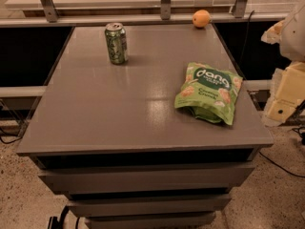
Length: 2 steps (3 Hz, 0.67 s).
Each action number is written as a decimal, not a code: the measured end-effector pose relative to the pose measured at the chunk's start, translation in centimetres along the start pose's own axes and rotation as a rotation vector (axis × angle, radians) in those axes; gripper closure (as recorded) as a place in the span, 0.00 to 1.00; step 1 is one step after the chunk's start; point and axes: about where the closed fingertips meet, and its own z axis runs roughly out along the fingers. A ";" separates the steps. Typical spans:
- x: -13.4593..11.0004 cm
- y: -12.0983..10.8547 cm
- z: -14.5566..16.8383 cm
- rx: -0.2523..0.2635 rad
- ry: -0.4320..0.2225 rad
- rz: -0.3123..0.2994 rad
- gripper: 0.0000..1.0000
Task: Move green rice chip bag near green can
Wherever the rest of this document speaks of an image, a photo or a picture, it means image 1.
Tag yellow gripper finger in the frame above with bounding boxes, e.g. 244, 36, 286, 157
262, 62, 305, 127
261, 20, 284, 45

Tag green rice chip bag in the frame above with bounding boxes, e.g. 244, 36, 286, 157
174, 62, 243, 126

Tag black floor cable left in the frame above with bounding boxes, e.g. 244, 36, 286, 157
0, 98, 27, 145

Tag black floor cable right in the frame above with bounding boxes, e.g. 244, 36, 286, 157
258, 126, 305, 178

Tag black floor cable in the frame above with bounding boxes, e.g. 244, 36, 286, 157
0, 98, 27, 145
258, 126, 305, 178

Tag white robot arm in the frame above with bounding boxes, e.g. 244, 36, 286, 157
261, 0, 305, 127

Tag green soda can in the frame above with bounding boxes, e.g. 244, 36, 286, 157
105, 23, 128, 65

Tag metal railing frame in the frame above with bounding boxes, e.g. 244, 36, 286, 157
0, 0, 301, 28

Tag orange fruit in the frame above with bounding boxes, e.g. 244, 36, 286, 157
193, 10, 211, 28

